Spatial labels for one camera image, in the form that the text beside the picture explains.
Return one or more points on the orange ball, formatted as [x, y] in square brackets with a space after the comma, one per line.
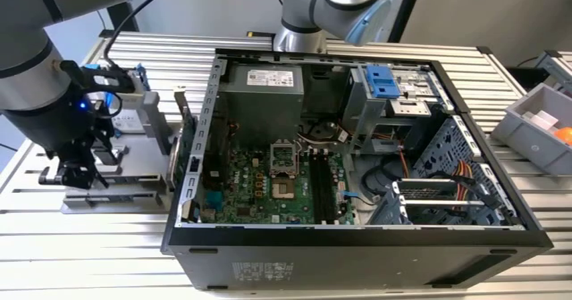
[564, 136]

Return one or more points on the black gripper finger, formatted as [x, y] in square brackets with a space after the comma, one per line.
[100, 169]
[73, 176]

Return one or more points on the CPU socket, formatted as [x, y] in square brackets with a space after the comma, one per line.
[284, 189]

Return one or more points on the grey power supply unit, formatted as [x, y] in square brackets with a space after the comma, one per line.
[262, 112]

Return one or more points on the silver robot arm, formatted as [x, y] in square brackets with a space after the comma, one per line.
[26, 62]

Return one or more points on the black open PC case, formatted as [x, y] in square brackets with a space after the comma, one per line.
[334, 263]

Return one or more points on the black metal post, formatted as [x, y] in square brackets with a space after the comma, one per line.
[410, 8]
[125, 20]

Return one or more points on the black case fan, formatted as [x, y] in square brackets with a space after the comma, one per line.
[214, 166]

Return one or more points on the green graphics card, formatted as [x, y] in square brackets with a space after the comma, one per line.
[186, 136]

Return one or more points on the white camera on black mount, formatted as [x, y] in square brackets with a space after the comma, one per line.
[106, 79]

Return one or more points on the metal disk bay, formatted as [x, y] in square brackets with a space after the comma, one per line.
[428, 186]

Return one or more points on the grey parts rack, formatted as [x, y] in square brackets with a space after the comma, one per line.
[138, 161]

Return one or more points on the blue plastic drive latch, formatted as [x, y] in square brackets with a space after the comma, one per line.
[380, 79]

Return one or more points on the silver drive cage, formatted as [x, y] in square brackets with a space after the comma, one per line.
[370, 119]

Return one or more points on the black plug with yellow tip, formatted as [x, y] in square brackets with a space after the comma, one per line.
[258, 34]

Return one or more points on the white block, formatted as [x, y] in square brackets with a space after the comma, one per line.
[540, 119]

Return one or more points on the hard disk in blue carrier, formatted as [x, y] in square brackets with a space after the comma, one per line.
[129, 122]

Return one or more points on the grey plastic bin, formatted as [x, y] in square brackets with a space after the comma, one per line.
[526, 146]

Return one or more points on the socket locking lever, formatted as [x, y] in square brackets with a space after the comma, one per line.
[297, 159]

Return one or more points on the green motherboard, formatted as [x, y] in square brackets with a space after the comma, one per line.
[249, 196]

